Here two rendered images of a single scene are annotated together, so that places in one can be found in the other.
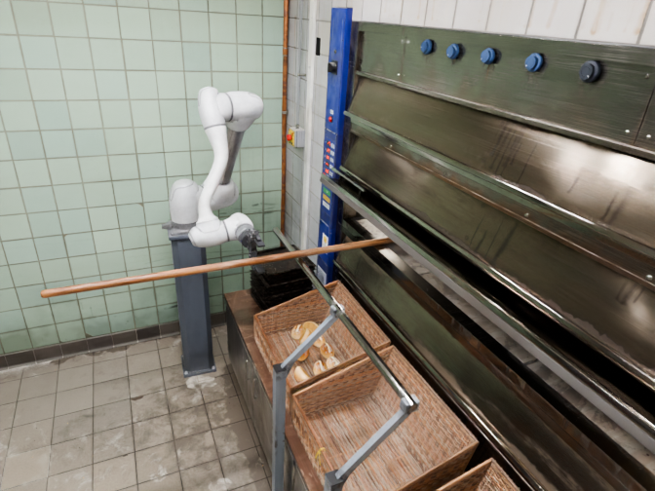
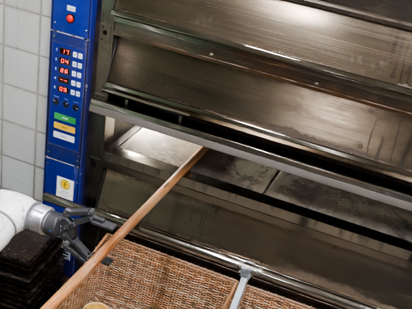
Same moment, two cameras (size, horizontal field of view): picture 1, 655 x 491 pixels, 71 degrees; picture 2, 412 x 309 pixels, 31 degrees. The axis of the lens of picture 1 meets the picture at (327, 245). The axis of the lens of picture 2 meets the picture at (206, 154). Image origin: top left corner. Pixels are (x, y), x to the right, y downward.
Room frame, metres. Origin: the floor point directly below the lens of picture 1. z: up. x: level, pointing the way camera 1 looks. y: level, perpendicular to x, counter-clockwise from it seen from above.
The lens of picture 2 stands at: (0.24, 1.42, 2.49)
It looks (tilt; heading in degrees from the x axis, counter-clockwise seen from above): 28 degrees down; 314
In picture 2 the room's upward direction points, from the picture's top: 9 degrees clockwise
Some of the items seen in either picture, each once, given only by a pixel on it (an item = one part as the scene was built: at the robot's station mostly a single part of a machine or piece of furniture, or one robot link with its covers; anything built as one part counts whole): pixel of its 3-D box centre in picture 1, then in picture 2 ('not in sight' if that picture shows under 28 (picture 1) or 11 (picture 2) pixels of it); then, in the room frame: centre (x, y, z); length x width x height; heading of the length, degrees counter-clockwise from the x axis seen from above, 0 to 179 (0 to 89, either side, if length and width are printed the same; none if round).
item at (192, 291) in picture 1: (193, 301); not in sight; (2.31, 0.80, 0.50); 0.21 x 0.21 x 1.00; 23
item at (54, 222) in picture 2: (250, 242); (62, 227); (1.80, 0.34, 1.20); 0.09 x 0.07 x 0.08; 25
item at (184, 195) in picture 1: (185, 200); not in sight; (2.32, 0.79, 1.17); 0.18 x 0.16 x 0.22; 133
